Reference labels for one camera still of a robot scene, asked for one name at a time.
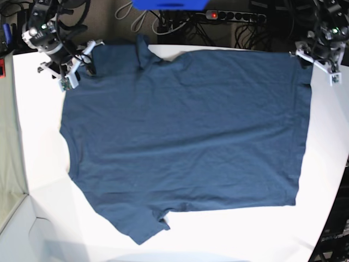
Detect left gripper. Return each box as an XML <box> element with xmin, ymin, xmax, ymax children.
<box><xmin>289</xmin><ymin>39</ymin><xmax>346</xmax><ymax>74</ymax></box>

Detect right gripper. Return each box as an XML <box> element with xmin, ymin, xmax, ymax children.
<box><xmin>37</xmin><ymin>39</ymin><xmax>105</xmax><ymax>80</ymax></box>

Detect dark blue t-shirt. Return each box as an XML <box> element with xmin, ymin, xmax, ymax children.
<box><xmin>60</xmin><ymin>37</ymin><xmax>312</xmax><ymax>245</ymax></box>

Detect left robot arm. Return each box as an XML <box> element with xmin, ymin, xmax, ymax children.
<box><xmin>284</xmin><ymin>1</ymin><xmax>348</xmax><ymax>75</ymax></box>

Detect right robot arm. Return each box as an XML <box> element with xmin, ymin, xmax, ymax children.
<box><xmin>22</xmin><ymin>1</ymin><xmax>96</xmax><ymax>79</ymax></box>

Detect red black device at edge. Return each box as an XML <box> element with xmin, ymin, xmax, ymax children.
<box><xmin>0</xmin><ymin>58</ymin><xmax>6</xmax><ymax>78</ymax></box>

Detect black power strip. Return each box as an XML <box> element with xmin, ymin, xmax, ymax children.
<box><xmin>204</xmin><ymin>10</ymin><xmax>267</xmax><ymax>24</ymax></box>

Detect blue box overhead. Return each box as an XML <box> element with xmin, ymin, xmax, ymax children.
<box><xmin>133</xmin><ymin>0</ymin><xmax>209</xmax><ymax>10</ymax></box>

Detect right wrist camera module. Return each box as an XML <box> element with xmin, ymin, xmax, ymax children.
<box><xmin>58</xmin><ymin>75</ymin><xmax>79</xmax><ymax>92</ymax></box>

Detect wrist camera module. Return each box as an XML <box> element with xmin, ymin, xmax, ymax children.
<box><xmin>58</xmin><ymin>75</ymin><xmax>79</xmax><ymax>92</ymax></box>
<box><xmin>329</xmin><ymin>72</ymin><xmax>342</xmax><ymax>86</ymax></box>

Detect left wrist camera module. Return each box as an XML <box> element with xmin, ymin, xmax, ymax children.
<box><xmin>329</xmin><ymin>72</ymin><xmax>342</xmax><ymax>86</ymax></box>

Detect grey cable loops on floor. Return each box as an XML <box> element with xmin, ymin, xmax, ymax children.
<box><xmin>114</xmin><ymin>0</ymin><xmax>153</xmax><ymax>32</ymax></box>

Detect blue tool handle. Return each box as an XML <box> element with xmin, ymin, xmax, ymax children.
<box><xmin>2</xmin><ymin>23</ymin><xmax>13</xmax><ymax>45</ymax></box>

